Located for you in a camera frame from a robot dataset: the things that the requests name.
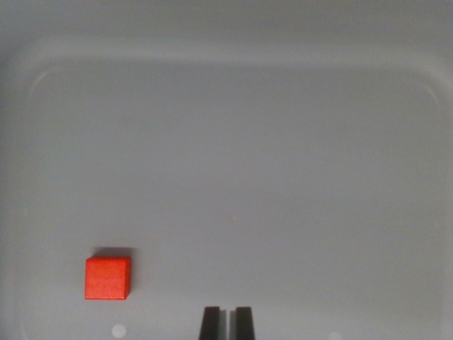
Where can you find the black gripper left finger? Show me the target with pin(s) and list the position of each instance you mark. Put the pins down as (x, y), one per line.
(210, 324)

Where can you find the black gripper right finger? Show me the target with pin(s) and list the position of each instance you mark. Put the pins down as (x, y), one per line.
(244, 324)

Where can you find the red wooden cube block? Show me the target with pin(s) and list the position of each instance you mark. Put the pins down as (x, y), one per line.
(106, 278)

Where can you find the white plastic tray bin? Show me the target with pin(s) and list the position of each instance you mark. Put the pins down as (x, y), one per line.
(247, 159)

